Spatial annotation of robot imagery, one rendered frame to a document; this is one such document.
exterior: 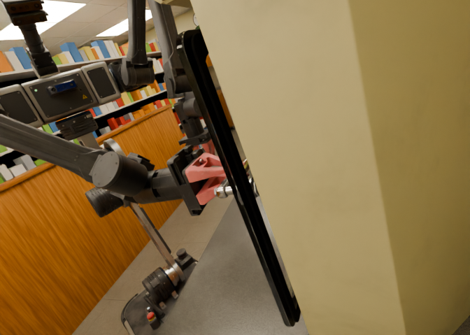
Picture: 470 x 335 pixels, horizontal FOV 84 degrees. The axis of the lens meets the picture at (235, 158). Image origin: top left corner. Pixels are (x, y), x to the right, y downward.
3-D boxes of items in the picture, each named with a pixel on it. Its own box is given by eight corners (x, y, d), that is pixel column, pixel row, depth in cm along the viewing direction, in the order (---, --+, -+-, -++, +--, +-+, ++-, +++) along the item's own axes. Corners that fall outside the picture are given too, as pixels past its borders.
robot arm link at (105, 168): (139, 157, 54) (121, 196, 52) (88, 132, 45) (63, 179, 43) (180, 168, 48) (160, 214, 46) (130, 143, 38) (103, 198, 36)
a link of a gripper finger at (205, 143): (216, 165, 78) (204, 136, 75) (196, 169, 81) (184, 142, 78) (224, 155, 84) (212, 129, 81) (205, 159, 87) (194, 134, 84)
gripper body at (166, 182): (175, 159, 38) (138, 168, 41) (201, 216, 41) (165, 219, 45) (195, 143, 44) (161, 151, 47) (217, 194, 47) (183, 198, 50)
